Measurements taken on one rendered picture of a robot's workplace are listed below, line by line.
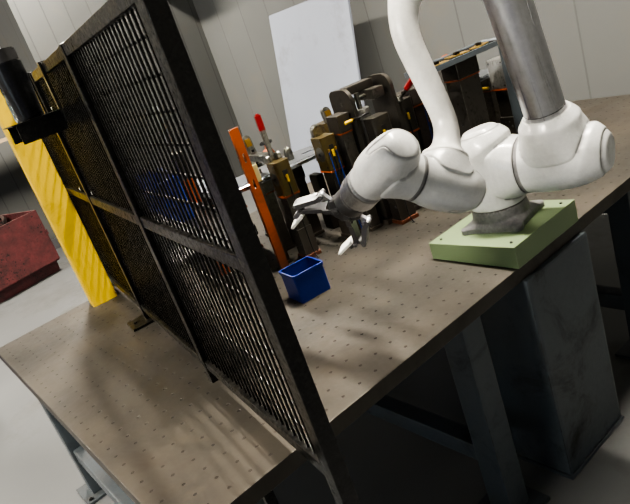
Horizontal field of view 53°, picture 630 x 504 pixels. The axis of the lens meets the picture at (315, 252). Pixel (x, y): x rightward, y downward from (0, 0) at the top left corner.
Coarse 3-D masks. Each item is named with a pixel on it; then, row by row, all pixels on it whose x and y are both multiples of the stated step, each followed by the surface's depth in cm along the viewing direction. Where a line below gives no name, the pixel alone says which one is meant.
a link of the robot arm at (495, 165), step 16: (480, 128) 167; (496, 128) 164; (464, 144) 167; (480, 144) 164; (496, 144) 163; (512, 144) 161; (480, 160) 164; (496, 160) 162; (496, 176) 163; (512, 176) 161; (496, 192) 166; (512, 192) 164; (480, 208) 171; (496, 208) 169
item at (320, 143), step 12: (312, 144) 214; (324, 144) 208; (336, 144) 210; (324, 156) 210; (336, 156) 211; (324, 168) 214; (336, 168) 212; (336, 180) 214; (336, 192) 216; (348, 228) 219; (360, 228) 221
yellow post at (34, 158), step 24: (0, 96) 218; (0, 120) 219; (24, 168) 225; (48, 168) 229; (48, 192) 230; (48, 216) 232; (72, 216) 235; (72, 240) 237; (72, 264) 238; (96, 264) 242; (96, 288) 244
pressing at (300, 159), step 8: (480, 72) 268; (480, 80) 254; (296, 152) 237; (304, 152) 233; (312, 152) 227; (296, 160) 223; (304, 160) 219; (264, 168) 229; (240, 176) 230; (264, 176) 214; (240, 184) 217; (248, 184) 211; (208, 192) 222
